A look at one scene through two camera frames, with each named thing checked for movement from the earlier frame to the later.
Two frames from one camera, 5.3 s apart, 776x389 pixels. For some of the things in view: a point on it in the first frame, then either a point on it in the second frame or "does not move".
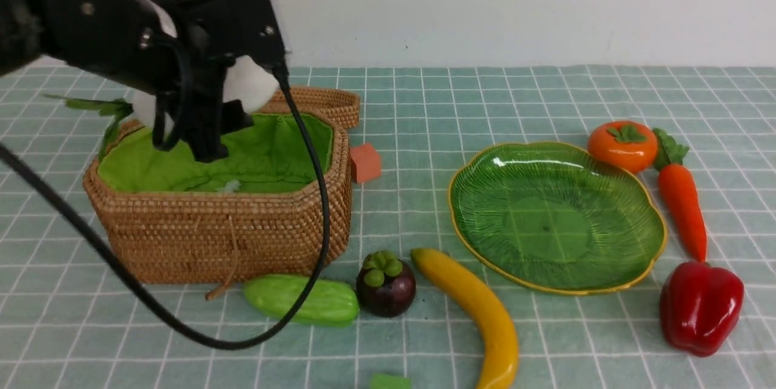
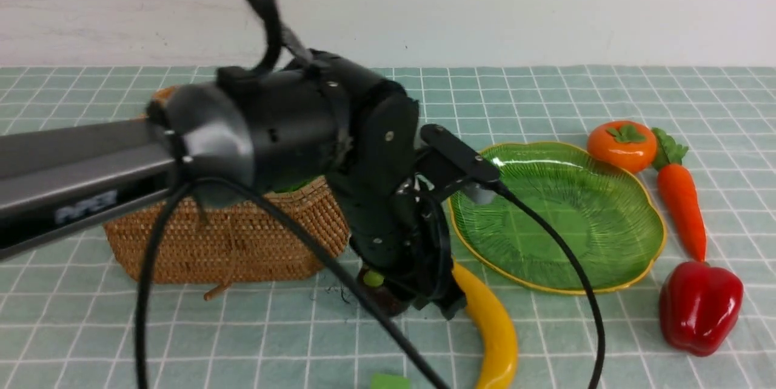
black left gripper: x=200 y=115 → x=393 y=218
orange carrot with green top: x=679 y=186 does not move
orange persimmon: x=629 y=146 does not move
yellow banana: x=501 y=340 does not move
